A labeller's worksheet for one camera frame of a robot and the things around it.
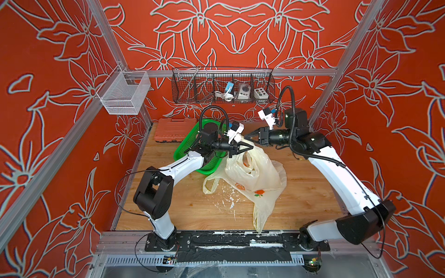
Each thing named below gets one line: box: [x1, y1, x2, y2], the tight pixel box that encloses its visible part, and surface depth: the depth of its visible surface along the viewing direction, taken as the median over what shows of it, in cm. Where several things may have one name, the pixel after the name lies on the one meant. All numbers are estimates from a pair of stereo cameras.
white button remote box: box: [253, 87, 269, 100], surface depth 96 cm
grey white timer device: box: [237, 82, 252, 100], surface depth 93 cm
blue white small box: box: [224, 81, 235, 94], surface depth 85 cm
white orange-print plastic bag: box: [202, 135, 288, 233], surface depth 79 cm
